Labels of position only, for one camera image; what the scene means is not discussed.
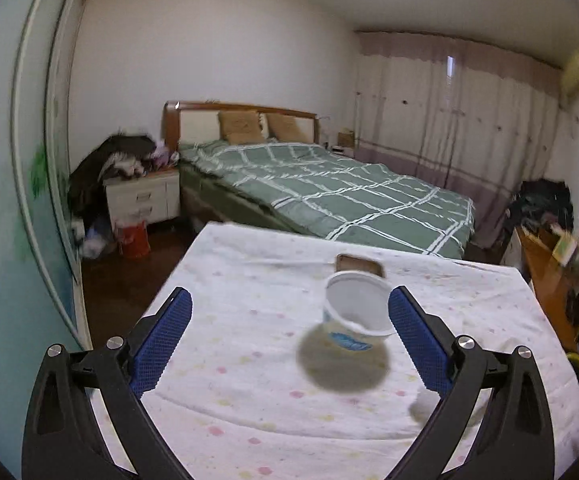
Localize red plastic bucket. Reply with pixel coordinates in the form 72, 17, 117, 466
115, 220, 151, 260

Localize white plastic yogurt cup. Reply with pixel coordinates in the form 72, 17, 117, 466
323, 271, 395, 353

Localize tan pillow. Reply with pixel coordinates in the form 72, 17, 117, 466
266, 113, 307, 141
218, 111, 265, 142

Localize white floral tablecloth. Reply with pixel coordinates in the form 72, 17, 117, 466
89, 221, 579, 480

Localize wooden desk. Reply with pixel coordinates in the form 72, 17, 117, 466
499, 225, 579, 353

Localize dark clothes on nightstand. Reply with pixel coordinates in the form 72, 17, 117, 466
68, 134, 180, 226

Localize white nightstand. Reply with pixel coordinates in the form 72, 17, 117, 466
104, 169, 181, 231

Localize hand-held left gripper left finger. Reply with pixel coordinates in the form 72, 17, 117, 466
22, 286, 193, 480

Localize pale pink curtain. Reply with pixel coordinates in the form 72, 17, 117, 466
354, 31, 563, 248

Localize green plaid bed blanket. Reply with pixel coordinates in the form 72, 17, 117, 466
178, 141, 475, 260

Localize wooden bed headboard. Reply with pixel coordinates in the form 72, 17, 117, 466
163, 101, 320, 153

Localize pile of dark clothes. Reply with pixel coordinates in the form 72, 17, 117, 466
507, 178, 575, 233

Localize white plastic bags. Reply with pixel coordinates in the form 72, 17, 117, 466
72, 215, 117, 259

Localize wall air conditioner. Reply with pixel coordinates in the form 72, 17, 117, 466
559, 50, 579, 98

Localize green book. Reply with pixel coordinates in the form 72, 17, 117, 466
552, 232, 577, 263

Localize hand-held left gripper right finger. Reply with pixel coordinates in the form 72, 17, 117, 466
387, 285, 555, 480

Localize brown smartphone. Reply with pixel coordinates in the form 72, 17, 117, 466
336, 253, 385, 278

